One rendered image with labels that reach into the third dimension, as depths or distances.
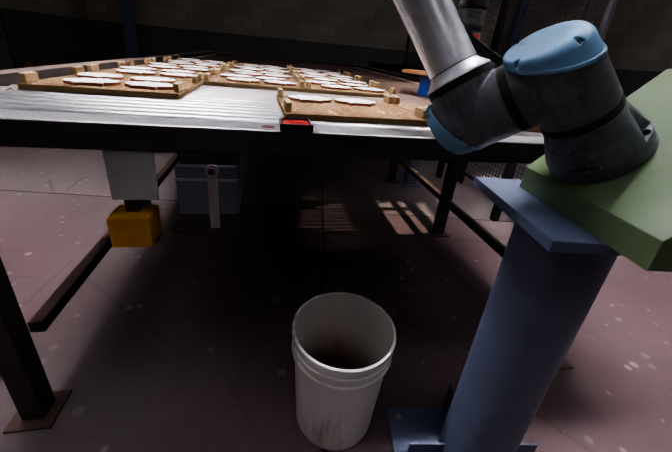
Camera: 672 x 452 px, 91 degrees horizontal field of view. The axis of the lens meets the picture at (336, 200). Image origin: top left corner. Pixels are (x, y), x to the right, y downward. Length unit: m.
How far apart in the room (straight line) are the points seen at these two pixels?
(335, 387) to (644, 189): 0.76
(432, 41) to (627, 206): 0.38
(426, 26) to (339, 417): 0.98
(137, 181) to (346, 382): 0.70
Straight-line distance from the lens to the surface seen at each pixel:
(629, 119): 0.66
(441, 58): 0.64
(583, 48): 0.59
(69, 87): 1.23
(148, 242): 0.92
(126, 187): 0.89
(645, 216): 0.60
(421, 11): 0.65
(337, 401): 1.03
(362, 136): 0.81
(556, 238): 0.58
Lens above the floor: 1.09
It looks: 24 degrees down
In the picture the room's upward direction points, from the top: 6 degrees clockwise
